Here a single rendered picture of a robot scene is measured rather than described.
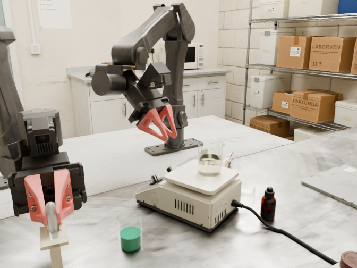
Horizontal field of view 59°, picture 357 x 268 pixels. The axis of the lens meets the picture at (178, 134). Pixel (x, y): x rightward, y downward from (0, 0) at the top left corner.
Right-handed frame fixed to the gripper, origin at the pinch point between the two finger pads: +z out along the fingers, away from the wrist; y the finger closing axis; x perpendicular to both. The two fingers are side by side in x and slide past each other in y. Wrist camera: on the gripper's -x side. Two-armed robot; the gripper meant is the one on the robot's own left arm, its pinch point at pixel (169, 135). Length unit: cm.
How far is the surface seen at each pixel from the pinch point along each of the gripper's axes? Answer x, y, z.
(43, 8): 128, 124, -221
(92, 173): 24.3, -6.7, -7.7
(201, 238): -2.1, -13.5, 22.5
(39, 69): 173, 114, -187
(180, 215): 0.6, -11.8, 16.8
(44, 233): -6.8, -39.4, 9.0
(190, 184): -5.8, -11.1, 13.4
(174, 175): -2.5, -9.7, 9.7
